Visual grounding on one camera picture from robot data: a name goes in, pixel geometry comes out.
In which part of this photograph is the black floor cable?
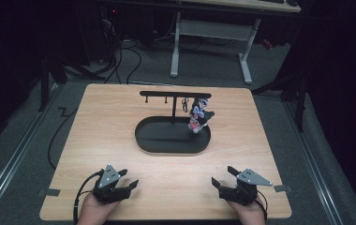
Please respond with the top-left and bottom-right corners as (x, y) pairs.
(47, 107), (79, 171)

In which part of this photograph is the black metal stand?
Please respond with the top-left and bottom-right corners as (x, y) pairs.
(251, 69), (310, 133)
(37, 54), (107, 113)

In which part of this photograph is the person's right hand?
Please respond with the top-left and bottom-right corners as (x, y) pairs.
(225, 199), (266, 225)

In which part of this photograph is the aluminium floor rail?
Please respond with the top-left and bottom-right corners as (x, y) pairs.
(0, 83), (66, 218)
(282, 100), (345, 225)

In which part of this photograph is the white-legged desk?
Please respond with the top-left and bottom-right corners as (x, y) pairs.
(169, 0), (303, 86)

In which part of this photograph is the bundle of black cables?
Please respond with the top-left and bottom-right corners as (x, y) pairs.
(99, 18), (143, 85)

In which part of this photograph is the small red object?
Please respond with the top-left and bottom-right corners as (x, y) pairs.
(261, 38), (274, 51)

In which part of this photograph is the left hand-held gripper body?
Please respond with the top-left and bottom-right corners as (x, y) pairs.
(92, 164), (133, 205)

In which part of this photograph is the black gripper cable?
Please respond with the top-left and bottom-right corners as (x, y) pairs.
(254, 189), (269, 223)
(72, 169), (105, 225)

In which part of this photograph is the plush toy keychain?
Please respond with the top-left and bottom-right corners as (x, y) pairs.
(187, 97), (215, 134)

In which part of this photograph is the grey tape piece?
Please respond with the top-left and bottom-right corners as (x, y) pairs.
(37, 187), (61, 198)
(273, 184), (293, 193)

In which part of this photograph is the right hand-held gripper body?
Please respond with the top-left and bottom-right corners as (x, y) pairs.
(218, 168), (274, 206)

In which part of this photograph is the person's left hand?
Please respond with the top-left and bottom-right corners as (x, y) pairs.
(77, 193), (121, 225)

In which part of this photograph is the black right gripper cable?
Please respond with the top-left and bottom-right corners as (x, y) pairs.
(254, 189), (269, 223)

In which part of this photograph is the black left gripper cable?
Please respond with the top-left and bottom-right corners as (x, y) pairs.
(72, 169), (105, 225)

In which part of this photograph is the black hanger stand with tray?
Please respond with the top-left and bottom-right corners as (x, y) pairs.
(134, 90), (213, 155)

